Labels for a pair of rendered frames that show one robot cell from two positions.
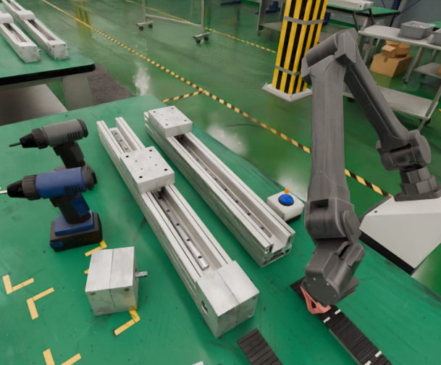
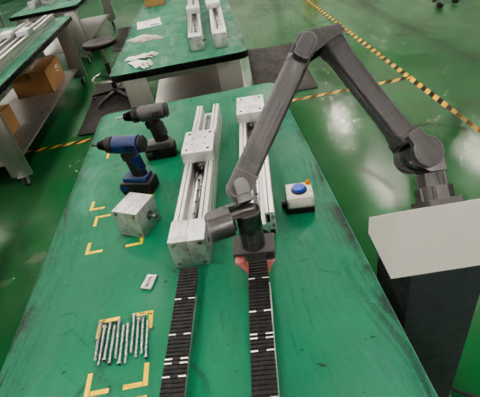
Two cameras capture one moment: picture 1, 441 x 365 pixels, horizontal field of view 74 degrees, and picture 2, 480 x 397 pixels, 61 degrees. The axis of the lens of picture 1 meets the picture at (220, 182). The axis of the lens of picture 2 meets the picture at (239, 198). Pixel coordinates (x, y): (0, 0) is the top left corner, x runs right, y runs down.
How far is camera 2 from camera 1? 0.75 m
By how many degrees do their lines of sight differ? 33
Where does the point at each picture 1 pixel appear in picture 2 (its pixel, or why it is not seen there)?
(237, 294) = (188, 235)
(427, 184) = (431, 191)
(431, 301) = (375, 306)
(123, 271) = (136, 205)
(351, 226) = (236, 188)
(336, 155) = (258, 136)
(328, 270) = (211, 216)
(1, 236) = (103, 179)
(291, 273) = not seen: hidden behind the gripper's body
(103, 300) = (123, 222)
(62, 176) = (124, 139)
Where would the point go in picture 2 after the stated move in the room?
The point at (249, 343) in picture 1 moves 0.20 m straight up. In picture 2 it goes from (185, 272) to (165, 213)
